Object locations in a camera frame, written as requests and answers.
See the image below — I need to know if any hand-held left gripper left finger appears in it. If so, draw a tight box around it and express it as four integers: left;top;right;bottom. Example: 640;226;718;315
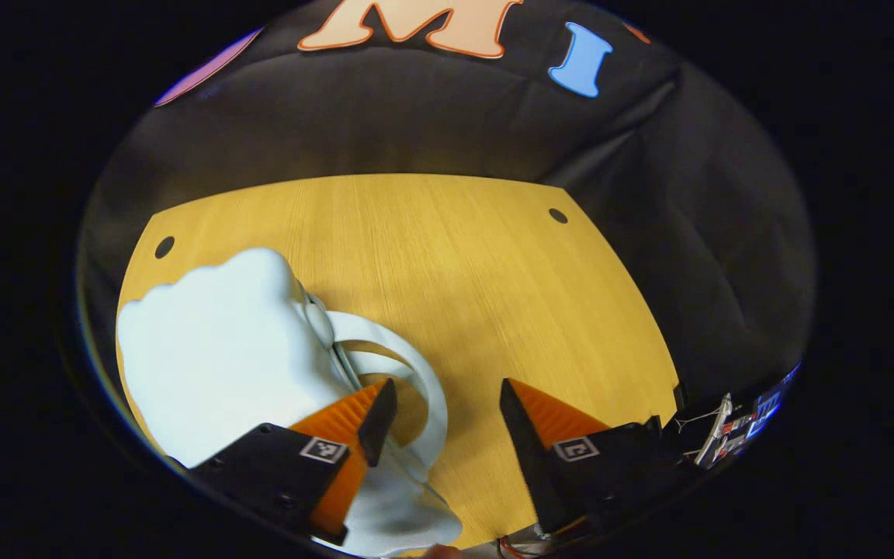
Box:
187;378;399;547

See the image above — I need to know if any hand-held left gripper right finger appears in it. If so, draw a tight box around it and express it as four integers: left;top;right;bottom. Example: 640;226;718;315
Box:
499;378;696;536

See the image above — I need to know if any light blue suitcase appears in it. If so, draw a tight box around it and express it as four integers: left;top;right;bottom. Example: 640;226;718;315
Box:
116;247;463;558

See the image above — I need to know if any black backdrop cloth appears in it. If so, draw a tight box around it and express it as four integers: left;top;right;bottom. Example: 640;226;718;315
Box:
74;0;816;482

